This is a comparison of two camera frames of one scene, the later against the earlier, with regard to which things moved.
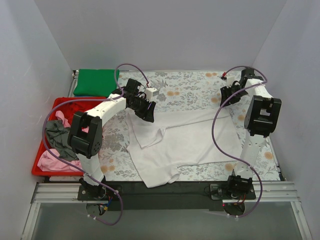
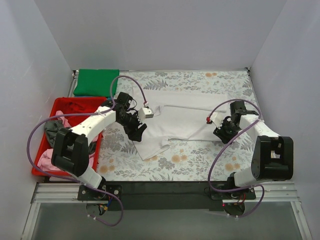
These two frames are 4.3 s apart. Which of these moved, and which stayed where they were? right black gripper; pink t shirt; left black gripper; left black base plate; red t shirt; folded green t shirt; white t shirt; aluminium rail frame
Moved: left black gripper; white t shirt; right black gripper
Stayed: aluminium rail frame; left black base plate; red t shirt; folded green t shirt; pink t shirt
